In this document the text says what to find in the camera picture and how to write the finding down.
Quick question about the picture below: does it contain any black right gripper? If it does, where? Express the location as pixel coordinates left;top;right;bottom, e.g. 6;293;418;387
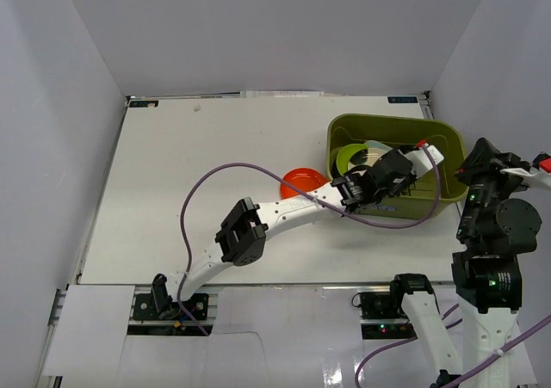
453;137;536;242

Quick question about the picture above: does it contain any cream plate with black patch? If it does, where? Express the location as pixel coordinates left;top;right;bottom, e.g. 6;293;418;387
347;146;391;170

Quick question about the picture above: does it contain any light blue rectangular dish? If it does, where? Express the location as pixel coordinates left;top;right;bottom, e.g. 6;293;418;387
364;140;393;154

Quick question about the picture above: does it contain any lime green round plate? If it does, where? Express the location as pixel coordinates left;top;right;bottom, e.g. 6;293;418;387
335;144;367;176

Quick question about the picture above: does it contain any orange round plate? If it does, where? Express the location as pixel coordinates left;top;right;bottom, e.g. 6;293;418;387
280;168;328;199

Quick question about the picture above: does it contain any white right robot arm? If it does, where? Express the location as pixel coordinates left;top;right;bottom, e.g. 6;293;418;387
388;138;550;387

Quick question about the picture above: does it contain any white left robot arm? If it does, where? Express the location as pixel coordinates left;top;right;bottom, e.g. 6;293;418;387
152;149;420;318

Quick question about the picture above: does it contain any olive green plastic bin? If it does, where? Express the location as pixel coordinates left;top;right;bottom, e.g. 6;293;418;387
326;114;467;219

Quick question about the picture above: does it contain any right blue table label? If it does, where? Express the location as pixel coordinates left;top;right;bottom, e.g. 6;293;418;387
387;96;418;104

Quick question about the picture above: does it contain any blue table label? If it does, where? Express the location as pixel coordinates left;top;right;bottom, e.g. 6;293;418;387
128;100;158;108
387;96;418;104

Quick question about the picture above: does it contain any left blue table label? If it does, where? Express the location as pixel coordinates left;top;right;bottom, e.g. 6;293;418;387
128;100;158;108

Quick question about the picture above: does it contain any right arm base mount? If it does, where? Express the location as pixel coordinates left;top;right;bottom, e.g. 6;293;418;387
351;292;416;341

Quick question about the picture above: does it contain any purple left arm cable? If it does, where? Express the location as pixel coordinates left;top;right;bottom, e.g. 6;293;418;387
176;145;441;336

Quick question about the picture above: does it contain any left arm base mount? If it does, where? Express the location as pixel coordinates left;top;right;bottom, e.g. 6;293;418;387
127;293;213;337

